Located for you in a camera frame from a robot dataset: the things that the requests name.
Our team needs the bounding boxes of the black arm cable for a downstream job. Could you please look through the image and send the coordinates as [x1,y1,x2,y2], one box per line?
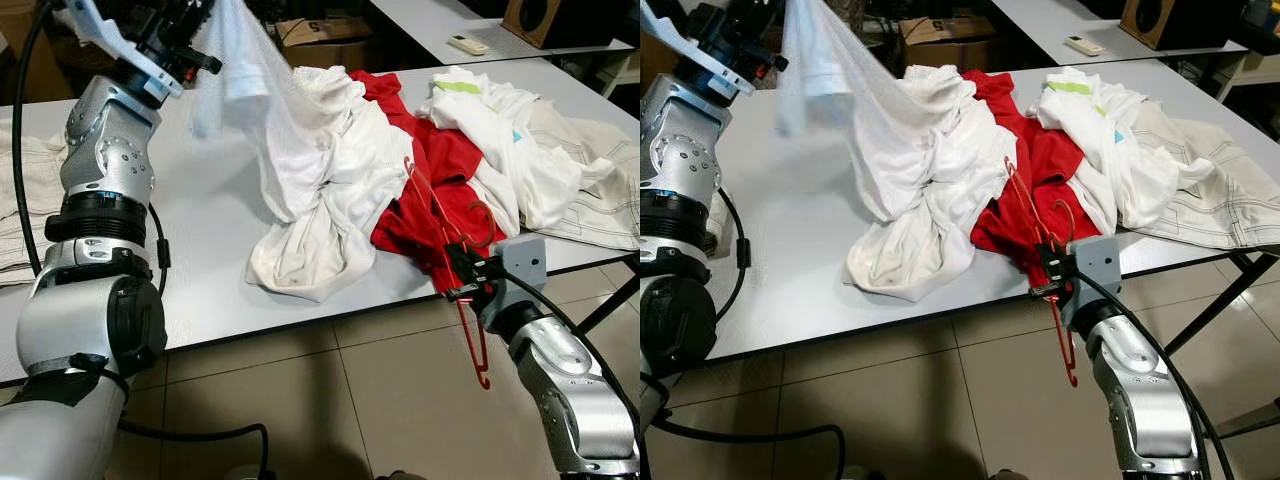
[1072,268,1219,480]
[10,0,56,276]
[498,268,641,480]

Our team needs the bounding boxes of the red plastic hanger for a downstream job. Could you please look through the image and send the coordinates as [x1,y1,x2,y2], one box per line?
[1003,155,1081,389]
[402,155,498,391]

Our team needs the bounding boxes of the black tether cable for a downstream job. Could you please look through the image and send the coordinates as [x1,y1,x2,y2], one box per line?
[118,420,273,479]
[650,418,849,479]

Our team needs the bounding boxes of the white side table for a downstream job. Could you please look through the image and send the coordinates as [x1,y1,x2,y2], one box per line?
[365,0,641,66]
[990,0,1251,66]

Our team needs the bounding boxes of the open cardboard box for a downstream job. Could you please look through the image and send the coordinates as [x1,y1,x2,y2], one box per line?
[897,15,996,71]
[275,15,376,71]

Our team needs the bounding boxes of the off-white stitched trousers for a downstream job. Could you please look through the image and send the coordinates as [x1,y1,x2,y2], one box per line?
[520,98,641,251]
[1120,98,1280,251]

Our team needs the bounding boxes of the red shirt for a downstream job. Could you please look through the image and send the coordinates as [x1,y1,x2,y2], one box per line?
[350,70,511,296]
[965,70,1106,291]

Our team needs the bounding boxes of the white table black frame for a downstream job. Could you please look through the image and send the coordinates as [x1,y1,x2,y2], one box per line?
[0,55,641,389]
[700,55,1280,363]

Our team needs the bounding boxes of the black cable with ferrite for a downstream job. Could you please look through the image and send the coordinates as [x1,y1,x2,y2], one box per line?
[146,203,173,298]
[712,188,753,323]

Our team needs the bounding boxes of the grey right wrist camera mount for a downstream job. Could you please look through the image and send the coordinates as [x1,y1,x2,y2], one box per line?
[495,237,549,311]
[1065,235,1121,331]

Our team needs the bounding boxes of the white shirt green stripe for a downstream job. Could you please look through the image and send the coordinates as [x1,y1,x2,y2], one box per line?
[1030,65,1216,236]
[415,65,586,236]

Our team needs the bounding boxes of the white t-shirt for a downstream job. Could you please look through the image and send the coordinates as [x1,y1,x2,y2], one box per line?
[188,0,416,303]
[775,0,1021,301]

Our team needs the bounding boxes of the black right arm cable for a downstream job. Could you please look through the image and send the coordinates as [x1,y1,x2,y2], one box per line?
[1072,268,1219,480]
[498,268,641,480]

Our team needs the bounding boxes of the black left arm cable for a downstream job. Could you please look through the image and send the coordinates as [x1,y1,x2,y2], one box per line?
[10,0,56,276]

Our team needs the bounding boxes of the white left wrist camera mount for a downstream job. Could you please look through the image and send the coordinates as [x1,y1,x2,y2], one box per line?
[640,0,751,98]
[62,0,186,101]

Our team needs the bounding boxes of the wooden speaker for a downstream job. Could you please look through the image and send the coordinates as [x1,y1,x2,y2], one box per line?
[500,0,601,49]
[1120,0,1221,51]

